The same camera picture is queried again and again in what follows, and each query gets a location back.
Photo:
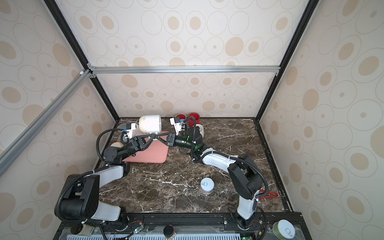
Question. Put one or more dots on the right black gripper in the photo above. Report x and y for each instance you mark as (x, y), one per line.
(171, 139)

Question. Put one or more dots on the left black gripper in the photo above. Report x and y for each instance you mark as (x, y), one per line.
(138, 144)

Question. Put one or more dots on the cream speckled mug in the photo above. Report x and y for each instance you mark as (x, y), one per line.
(150, 124)

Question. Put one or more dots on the beige mug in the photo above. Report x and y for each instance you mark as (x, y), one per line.
(117, 145)

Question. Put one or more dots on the white mug red inside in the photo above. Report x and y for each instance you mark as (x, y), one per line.
(181, 116)

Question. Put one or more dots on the white ribbed mug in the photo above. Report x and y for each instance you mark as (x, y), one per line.
(201, 130)

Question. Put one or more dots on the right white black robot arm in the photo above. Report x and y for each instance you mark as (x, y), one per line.
(247, 178)

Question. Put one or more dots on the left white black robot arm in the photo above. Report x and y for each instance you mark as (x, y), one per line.
(79, 199)

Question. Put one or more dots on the tall dark grey mug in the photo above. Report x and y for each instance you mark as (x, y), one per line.
(123, 126)

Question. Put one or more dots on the pink plastic tray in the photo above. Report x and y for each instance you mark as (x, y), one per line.
(156, 153)

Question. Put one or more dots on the white lidded small can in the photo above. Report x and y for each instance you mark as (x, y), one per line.
(207, 186)

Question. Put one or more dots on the black round knob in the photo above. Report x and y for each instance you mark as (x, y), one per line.
(169, 231)

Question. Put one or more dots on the white plug adapter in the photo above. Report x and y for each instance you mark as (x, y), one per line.
(82, 230)

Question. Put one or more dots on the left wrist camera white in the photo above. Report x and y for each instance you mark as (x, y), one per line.
(131, 131)

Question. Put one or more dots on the black base frame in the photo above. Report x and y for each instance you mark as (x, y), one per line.
(202, 226)

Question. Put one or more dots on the horizontal aluminium rail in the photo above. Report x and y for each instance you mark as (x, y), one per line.
(185, 69)

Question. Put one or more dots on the red handled tool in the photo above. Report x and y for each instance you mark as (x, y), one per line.
(268, 194)

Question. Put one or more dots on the diagonal aluminium rail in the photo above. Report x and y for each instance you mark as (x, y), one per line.
(13, 151)

